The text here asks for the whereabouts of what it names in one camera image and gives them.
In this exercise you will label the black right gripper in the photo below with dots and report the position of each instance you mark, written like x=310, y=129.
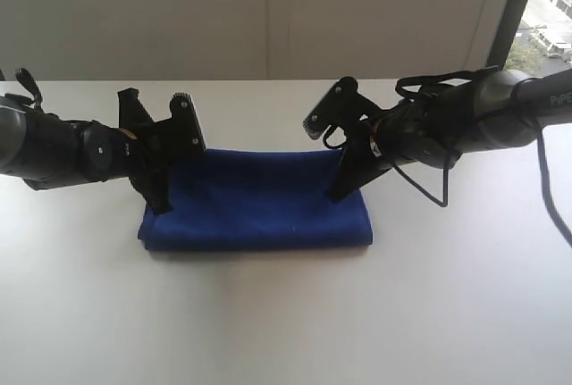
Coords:
x=361, y=160

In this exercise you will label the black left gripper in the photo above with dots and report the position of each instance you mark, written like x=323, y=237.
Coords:
x=146, y=149

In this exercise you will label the blue towel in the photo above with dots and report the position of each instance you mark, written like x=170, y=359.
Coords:
x=236, y=201

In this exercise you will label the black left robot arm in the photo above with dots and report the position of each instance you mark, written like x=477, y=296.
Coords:
x=47, y=152

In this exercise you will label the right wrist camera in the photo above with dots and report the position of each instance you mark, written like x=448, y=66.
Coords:
x=341, y=107

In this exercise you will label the dark window frame pillar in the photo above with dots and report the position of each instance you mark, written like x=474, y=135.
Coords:
x=505, y=33

